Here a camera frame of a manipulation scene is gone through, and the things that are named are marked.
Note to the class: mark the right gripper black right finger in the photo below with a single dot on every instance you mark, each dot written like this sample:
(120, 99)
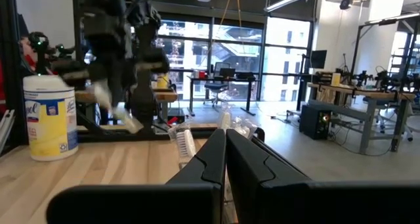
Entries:
(295, 204)

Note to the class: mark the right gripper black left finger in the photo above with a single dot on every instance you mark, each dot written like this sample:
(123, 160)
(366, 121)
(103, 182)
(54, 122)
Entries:
(164, 204)

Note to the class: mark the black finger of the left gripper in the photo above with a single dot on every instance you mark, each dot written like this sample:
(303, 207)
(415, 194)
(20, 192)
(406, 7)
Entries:
(112, 94)
(122, 94)

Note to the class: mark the green toothbrush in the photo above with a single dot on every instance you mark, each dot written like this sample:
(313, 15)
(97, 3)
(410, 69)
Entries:
(131, 123)

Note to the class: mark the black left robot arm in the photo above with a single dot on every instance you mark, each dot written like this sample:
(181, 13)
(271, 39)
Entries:
(144, 102)

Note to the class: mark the wooden workbench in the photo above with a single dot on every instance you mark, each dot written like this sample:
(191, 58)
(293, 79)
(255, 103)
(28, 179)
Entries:
(361, 94)
(164, 96)

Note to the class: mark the yellow Lysol wipes canister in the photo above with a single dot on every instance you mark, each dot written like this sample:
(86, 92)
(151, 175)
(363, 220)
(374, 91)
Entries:
(49, 128)

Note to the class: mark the red container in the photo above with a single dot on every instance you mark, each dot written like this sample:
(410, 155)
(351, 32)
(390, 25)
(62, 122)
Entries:
(202, 74)

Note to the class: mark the person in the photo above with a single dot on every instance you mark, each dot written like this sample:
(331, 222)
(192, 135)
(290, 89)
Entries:
(26, 51)

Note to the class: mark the black computer tower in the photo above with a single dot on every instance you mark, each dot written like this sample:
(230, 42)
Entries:
(313, 122)

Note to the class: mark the black office chair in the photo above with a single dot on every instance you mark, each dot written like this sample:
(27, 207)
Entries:
(216, 86)

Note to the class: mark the black laptop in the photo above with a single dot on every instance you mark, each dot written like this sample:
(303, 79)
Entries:
(227, 73)

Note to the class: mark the black office desk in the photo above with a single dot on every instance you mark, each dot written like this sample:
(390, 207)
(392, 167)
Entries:
(243, 79)

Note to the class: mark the pale yellow canister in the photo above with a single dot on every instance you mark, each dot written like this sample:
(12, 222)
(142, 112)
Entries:
(335, 79)

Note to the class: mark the black monitor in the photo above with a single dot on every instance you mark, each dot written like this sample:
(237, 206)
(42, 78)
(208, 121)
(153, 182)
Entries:
(318, 59)

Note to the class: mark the ceiling light strip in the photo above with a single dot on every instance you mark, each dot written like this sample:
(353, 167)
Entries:
(288, 0)

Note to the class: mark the black ceiling spotlight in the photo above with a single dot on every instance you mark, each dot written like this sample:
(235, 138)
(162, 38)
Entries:
(346, 2)

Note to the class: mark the black frame clamp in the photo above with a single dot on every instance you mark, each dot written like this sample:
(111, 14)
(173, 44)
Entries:
(260, 133)

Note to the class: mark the white flat rail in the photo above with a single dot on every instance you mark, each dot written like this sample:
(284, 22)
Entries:
(6, 128)

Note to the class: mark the large glass window wall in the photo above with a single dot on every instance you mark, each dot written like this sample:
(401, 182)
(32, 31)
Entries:
(285, 53)

